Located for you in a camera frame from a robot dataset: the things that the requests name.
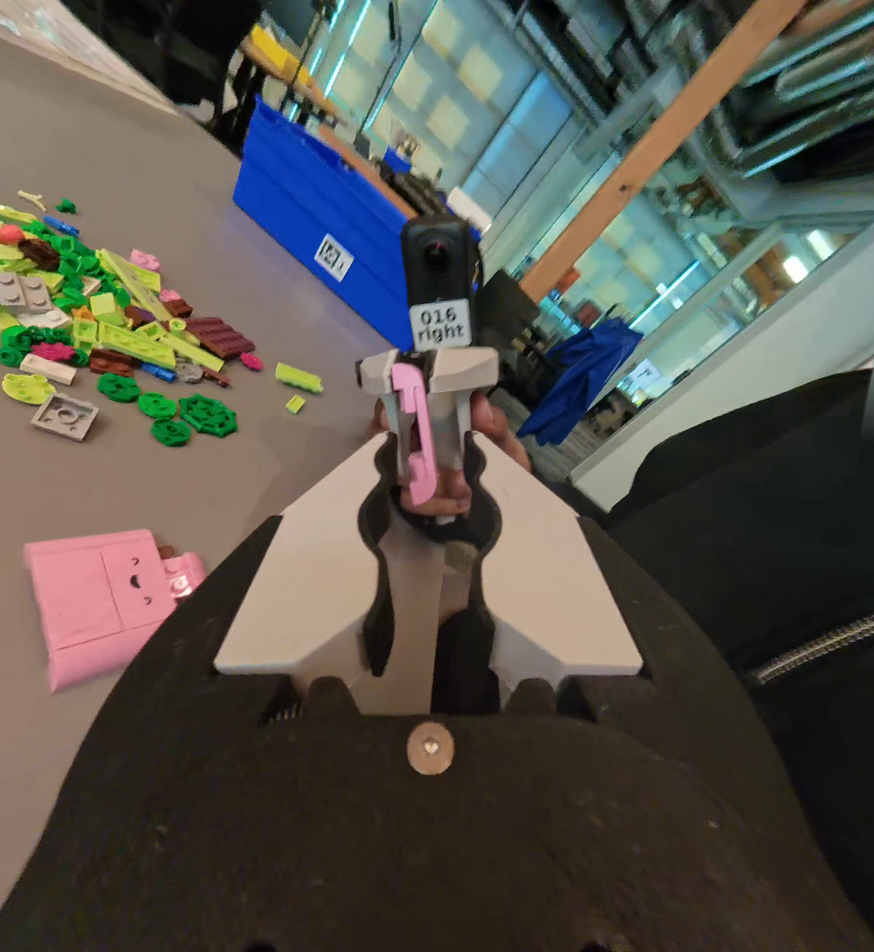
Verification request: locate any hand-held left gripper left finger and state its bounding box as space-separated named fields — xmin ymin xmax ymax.
xmin=214 ymin=435 xmax=441 ymax=716

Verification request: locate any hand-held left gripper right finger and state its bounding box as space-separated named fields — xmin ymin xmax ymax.
xmin=467 ymin=433 xmax=645 ymax=708

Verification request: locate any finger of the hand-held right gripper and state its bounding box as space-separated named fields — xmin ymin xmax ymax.
xmin=355 ymin=353 xmax=410 ymax=478
xmin=430 ymin=346 xmax=502 ymax=434

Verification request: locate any pink thin brick panel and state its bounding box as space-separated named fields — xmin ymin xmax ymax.
xmin=394 ymin=360 xmax=437 ymax=503

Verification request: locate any pink brick block with face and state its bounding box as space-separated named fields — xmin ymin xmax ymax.
xmin=22 ymin=528 xmax=207 ymax=693

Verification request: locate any person's right hand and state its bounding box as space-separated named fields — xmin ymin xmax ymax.
xmin=437 ymin=396 xmax=533 ymax=519

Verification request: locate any blue cloth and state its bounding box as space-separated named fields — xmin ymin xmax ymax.
xmin=517 ymin=320 xmax=645 ymax=447

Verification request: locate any blue plastic bin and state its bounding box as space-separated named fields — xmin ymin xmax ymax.
xmin=232 ymin=95 xmax=417 ymax=351

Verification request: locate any dark brown studded plate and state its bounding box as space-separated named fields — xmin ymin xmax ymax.
xmin=184 ymin=316 xmax=257 ymax=361

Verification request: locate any green web wheel piece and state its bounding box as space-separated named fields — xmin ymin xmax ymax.
xmin=178 ymin=392 xmax=239 ymax=438

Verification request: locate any person's black jacket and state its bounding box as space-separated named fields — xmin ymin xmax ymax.
xmin=608 ymin=370 xmax=874 ymax=952

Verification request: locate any grey square plate brick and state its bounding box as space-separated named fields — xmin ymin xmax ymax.
xmin=30 ymin=394 xmax=99 ymax=442

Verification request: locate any pile of mixed toy bricks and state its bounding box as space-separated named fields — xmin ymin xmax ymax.
xmin=0 ymin=192 xmax=259 ymax=388

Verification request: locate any white small tile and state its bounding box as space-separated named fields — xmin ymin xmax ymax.
xmin=19 ymin=353 xmax=78 ymax=386

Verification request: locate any lime round plate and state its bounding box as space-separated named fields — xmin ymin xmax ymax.
xmin=1 ymin=372 xmax=56 ymax=406

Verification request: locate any wooden post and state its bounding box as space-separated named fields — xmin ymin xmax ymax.
xmin=519 ymin=0 xmax=810 ymax=298

